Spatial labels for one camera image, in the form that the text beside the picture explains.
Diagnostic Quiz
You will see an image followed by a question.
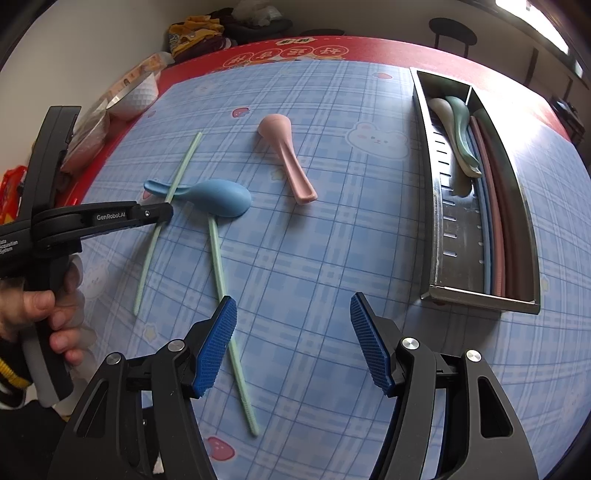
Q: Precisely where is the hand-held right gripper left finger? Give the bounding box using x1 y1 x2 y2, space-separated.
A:
46 295 238 480

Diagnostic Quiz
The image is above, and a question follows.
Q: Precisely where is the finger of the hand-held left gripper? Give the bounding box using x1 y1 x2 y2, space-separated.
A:
34 200 175 245

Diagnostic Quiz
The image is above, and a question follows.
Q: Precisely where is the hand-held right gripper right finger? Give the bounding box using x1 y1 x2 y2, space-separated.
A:
349 292 541 480

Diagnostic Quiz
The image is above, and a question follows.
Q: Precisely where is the green chopstick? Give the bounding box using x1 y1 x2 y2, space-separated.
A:
208 215 259 437
133 132 203 317

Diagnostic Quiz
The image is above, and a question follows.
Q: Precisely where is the blue spoon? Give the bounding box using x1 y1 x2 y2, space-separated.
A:
143 179 252 219

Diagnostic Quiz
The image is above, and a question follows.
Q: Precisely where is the metal utensil tray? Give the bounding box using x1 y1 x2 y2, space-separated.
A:
409 67 542 315

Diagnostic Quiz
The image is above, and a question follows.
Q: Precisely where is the pink spoon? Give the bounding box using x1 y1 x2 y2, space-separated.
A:
257 114 318 205

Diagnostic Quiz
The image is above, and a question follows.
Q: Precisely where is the green spoon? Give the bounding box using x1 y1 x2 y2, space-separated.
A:
444 95 483 167

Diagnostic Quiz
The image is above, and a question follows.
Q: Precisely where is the person's left forearm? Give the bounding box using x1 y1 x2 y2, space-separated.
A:
0 342 33 409

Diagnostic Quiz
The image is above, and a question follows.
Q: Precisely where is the person's left hand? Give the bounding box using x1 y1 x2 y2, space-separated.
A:
0 256 86 365

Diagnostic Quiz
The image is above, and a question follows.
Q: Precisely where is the red snack packet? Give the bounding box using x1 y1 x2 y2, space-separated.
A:
0 166 28 224

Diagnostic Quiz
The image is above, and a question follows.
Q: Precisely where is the clear bag with brown contents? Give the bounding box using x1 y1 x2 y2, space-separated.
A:
60 99 112 174

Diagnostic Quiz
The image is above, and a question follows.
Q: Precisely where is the blue plaid table mat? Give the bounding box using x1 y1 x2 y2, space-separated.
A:
55 60 591 480

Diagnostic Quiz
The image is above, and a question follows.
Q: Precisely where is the white bowl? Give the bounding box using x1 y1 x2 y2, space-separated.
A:
106 74 158 121

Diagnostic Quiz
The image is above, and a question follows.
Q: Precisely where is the orange white snack packet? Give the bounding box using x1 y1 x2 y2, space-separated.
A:
99 52 176 109

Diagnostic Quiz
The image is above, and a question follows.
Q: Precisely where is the yellow snack bag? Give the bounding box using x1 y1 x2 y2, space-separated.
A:
167 16 227 58

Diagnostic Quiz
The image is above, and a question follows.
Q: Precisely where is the grey spoon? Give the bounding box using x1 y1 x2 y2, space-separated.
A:
428 98 481 178

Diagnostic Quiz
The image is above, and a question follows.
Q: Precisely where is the dark cloth pile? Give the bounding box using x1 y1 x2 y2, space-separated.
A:
208 9 294 42

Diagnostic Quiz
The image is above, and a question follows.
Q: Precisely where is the clear plastic bag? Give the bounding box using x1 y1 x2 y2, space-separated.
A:
231 0 282 26

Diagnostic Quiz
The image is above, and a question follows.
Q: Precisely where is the red printed tablecloth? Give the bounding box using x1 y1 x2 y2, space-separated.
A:
60 36 571 208

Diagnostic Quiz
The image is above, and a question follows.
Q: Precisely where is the black device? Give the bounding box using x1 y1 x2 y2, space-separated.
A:
549 97 585 144

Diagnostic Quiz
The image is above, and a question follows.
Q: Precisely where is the black chair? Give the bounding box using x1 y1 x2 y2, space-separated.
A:
428 17 477 58

